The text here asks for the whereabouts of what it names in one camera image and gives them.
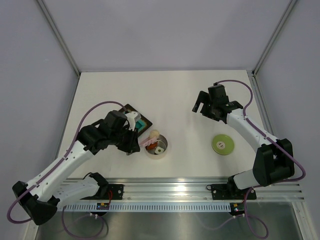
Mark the black teal lunch tray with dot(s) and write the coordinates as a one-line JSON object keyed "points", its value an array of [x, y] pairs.
{"points": [[143, 124]]}

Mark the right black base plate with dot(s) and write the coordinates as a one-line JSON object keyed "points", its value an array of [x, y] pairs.
{"points": [[222, 192]]}

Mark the right aluminium frame post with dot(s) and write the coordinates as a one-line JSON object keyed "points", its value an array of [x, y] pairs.
{"points": [[274, 36]]}

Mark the left aluminium frame post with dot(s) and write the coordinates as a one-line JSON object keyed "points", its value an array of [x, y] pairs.
{"points": [[57, 34]]}

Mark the aluminium mounting rail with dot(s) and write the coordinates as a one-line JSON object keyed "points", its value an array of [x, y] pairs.
{"points": [[194, 189]]}

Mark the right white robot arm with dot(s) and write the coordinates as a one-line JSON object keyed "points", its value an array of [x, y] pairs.
{"points": [[273, 157]]}

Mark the green round lid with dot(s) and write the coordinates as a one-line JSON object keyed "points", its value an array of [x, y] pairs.
{"points": [[223, 144]]}

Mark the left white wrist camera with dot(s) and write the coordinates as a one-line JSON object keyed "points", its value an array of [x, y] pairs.
{"points": [[132, 118]]}

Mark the beige bun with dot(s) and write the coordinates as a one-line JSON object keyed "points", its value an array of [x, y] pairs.
{"points": [[154, 134]]}

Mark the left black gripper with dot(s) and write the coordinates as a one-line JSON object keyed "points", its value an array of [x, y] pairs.
{"points": [[132, 145]]}

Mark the steel round bowl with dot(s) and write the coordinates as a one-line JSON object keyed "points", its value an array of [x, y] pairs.
{"points": [[162, 142]]}

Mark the pink metal tongs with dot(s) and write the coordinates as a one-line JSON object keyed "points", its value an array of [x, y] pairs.
{"points": [[147, 142]]}

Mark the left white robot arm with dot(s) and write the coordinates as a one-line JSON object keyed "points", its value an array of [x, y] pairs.
{"points": [[43, 195]]}

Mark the orange shrimp piece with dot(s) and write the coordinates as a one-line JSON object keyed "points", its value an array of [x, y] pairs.
{"points": [[152, 146]]}

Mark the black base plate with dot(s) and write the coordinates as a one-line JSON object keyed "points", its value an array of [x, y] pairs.
{"points": [[222, 192], [113, 191]]}

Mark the white slotted cable duct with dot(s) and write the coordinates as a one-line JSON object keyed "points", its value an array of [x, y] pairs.
{"points": [[150, 207]]}

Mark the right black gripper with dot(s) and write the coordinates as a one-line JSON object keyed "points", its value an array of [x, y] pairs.
{"points": [[203, 97]]}

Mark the aluminium frame post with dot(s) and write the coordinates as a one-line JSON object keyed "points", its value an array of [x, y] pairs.
{"points": [[57, 34], [274, 36]]}

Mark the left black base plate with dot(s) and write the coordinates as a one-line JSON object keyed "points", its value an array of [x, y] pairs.
{"points": [[113, 191]]}

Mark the sushi roll piece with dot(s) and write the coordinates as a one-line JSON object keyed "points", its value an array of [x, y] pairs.
{"points": [[159, 150]]}

